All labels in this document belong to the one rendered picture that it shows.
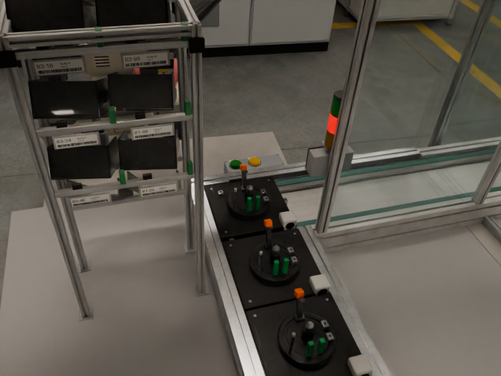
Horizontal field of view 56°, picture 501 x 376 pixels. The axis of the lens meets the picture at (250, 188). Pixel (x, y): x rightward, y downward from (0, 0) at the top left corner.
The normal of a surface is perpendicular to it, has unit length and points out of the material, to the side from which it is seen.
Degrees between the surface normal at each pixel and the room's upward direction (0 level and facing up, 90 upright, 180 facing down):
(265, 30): 90
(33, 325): 0
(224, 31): 90
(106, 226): 0
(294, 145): 0
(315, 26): 90
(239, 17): 90
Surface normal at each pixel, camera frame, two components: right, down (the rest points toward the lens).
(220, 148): 0.05, -0.75
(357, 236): 0.28, 0.65
